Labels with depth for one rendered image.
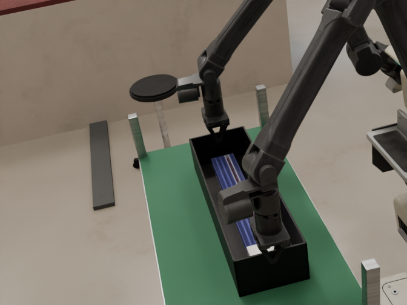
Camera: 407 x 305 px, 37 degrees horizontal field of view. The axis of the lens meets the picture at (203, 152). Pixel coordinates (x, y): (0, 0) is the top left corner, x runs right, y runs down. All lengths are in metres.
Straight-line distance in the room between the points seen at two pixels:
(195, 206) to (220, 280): 0.31
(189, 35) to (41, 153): 1.26
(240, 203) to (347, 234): 1.83
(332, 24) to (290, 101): 0.17
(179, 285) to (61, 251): 1.84
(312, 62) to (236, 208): 0.33
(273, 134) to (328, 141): 2.51
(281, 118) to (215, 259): 0.48
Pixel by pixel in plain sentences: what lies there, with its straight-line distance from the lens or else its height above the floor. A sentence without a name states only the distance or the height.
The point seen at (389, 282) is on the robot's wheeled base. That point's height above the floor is 0.28.
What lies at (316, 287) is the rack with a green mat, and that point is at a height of 0.95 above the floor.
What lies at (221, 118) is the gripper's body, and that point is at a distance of 1.79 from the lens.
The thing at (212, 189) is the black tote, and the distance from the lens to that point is 1.79.
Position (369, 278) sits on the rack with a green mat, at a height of 1.08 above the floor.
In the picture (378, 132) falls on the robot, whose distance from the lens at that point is 1.83.
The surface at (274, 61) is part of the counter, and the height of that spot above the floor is 0.19.
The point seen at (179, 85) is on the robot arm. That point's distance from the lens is 1.76.
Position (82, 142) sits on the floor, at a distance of 4.21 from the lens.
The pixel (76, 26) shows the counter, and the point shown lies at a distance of 4.09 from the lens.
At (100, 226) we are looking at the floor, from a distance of 3.39.
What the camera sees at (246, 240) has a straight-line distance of 1.54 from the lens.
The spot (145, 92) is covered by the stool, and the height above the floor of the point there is 0.55.
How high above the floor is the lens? 2.00
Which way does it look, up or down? 32 degrees down
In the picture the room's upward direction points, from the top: 11 degrees counter-clockwise
